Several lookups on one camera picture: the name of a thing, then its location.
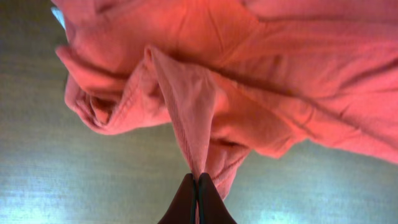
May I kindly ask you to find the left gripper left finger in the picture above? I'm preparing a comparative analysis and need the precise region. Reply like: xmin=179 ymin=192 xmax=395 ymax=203
xmin=158 ymin=174 xmax=197 ymax=224

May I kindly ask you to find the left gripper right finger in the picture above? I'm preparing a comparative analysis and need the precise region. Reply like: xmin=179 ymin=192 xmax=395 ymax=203
xmin=197 ymin=173 xmax=236 ymax=224

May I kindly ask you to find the red t-shirt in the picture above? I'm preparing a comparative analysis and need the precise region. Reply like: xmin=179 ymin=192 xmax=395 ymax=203
xmin=55 ymin=0 xmax=397 ymax=197

